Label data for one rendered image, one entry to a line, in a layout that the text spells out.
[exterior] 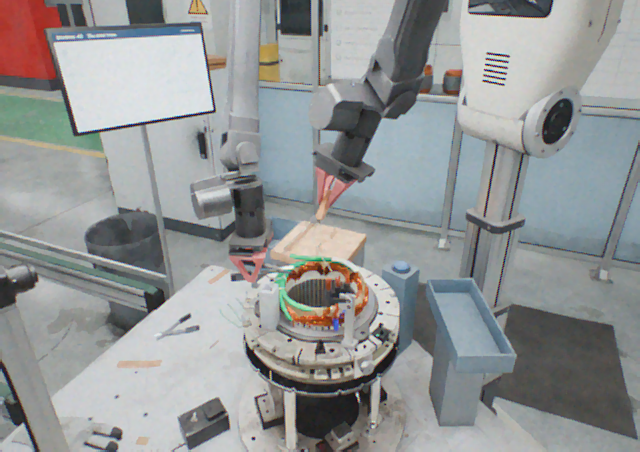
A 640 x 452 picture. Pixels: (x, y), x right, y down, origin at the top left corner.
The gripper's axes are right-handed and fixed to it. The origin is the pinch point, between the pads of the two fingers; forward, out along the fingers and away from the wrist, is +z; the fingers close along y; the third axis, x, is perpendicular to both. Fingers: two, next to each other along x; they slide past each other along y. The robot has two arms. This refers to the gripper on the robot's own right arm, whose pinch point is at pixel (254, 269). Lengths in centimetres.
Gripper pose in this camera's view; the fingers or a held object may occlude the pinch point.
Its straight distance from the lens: 92.5
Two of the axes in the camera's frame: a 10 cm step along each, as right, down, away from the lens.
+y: -0.8, 4.5, -8.9
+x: 10.0, 0.4, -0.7
